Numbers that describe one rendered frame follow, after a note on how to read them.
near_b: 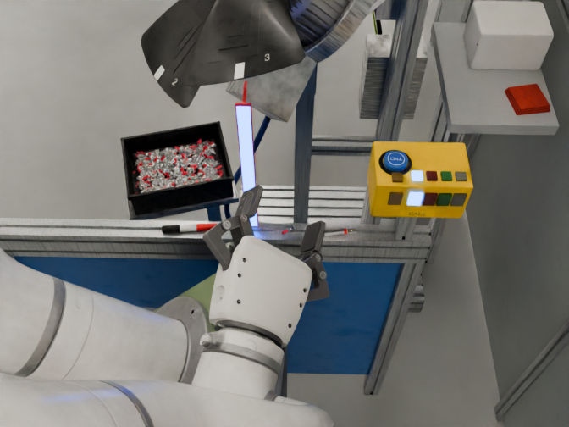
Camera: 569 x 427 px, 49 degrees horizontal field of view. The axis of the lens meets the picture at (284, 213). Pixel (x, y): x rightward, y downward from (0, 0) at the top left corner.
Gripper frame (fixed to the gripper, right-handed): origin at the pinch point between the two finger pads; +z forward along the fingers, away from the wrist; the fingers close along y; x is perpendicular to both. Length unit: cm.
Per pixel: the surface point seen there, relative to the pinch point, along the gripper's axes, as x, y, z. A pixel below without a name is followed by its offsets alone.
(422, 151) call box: -10.3, 27.4, 29.2
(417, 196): -10.3, 28.3, 20.7
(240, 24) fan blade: -24.6, -6.0, 42.1
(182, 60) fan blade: -51, -7, 48
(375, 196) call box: -15.3, 23.7, 19.6
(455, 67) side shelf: -29, 49, 74
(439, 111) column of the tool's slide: -66, 79, 98
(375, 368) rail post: -75, 81, 13
